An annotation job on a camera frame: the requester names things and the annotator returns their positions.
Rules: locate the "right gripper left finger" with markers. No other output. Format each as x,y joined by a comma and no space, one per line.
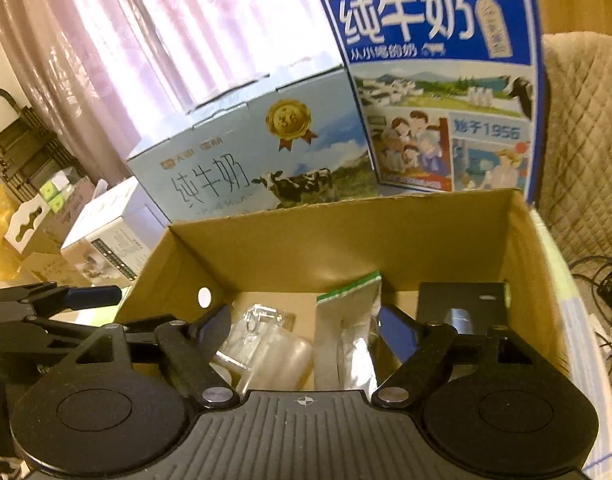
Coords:
189,349

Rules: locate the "silver foil pouch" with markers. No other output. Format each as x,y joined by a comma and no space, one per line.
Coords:
345,329

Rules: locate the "white power strip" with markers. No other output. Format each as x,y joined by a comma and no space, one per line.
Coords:
594,273

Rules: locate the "quilted beige chair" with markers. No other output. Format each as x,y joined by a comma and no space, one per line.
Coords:
575,197

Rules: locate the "brown cardboard carton left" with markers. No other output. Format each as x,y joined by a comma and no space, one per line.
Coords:
37,233

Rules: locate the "white appliance product box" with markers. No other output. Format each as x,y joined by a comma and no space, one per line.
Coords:
112,238

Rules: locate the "translucent plastic cup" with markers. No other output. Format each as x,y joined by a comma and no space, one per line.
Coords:
274,360

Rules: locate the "black product box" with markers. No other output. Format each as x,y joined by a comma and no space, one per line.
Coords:
472,308

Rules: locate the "brown cardboard box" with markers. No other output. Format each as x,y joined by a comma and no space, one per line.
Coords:
285,258

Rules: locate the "green tissue pack stack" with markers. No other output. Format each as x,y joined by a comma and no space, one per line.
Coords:
59,187

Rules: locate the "clear plastic bag with clips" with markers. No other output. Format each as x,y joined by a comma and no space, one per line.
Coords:
255,321

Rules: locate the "black folding cart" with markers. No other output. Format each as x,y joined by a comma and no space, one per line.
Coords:
27,149

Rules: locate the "pink curtain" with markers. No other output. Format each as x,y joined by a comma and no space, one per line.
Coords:
107,75

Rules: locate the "dark blue milk carton box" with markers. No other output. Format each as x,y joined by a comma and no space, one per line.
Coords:
450,91

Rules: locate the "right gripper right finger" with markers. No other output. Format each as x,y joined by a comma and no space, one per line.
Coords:
423,352

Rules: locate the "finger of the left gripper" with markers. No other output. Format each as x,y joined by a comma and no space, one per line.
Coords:
142,333
84,298

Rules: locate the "light blue milk carton box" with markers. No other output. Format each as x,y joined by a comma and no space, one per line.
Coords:
280,142

